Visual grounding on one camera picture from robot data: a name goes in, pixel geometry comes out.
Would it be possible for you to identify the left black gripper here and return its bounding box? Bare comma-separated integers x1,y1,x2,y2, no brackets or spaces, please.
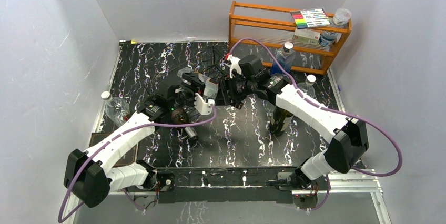
170,74,206,112

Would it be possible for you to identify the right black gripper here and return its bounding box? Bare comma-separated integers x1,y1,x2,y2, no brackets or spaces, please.
213,73,256,107

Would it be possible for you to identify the dark green wine bottle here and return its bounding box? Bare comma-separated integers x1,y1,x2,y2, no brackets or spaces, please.
171,107,199,142

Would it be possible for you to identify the clear square liquor bottle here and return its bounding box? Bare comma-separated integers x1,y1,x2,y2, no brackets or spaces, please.
177,67,219,101

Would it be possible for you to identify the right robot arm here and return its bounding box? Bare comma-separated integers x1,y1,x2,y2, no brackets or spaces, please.
216,55,369,189

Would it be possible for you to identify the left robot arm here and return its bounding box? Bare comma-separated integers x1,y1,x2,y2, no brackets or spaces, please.
64,71,218,208

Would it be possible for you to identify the clear round silver-cap bottle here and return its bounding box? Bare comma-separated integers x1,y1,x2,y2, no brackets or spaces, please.
297,75,317,99

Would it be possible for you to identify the clear round flask bottle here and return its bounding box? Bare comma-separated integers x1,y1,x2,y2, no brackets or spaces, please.
101,91,131,127

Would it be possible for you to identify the orange wooden shelf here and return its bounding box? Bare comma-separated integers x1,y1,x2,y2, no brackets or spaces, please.
228,1,353,75

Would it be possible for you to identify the white red small box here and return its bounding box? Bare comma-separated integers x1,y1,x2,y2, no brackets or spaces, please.
293,29,321,45

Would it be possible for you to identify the brown book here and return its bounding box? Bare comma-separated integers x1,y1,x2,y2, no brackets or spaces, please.
88,131,138,167

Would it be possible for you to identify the coloured marker pen pack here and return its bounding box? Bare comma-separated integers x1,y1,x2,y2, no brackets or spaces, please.
290,8,331,29

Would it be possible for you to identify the blue label plastic jar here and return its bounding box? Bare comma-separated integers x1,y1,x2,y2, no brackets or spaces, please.
319,31,338,47

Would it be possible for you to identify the clear plastic lidded cup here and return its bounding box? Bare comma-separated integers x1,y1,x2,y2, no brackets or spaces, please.
332,8,352,27

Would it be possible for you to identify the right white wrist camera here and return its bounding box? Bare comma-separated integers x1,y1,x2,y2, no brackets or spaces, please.
224,54,242,79

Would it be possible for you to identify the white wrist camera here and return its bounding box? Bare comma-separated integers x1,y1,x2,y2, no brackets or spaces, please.
194,93,215,116
224,54,242,79

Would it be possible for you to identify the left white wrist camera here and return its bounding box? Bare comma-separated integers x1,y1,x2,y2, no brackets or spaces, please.
194,93,215,116

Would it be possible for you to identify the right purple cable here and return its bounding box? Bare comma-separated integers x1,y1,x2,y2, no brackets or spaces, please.
226,37,403,177

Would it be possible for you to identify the purple cable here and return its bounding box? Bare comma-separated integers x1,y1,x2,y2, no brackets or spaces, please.
226,37,403,177
57,104,217,224

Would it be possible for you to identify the black base frame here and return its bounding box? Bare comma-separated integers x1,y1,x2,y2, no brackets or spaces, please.
156,167,302,204

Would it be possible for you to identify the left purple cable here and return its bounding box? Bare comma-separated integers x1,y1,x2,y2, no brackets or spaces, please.
57,104,217,224

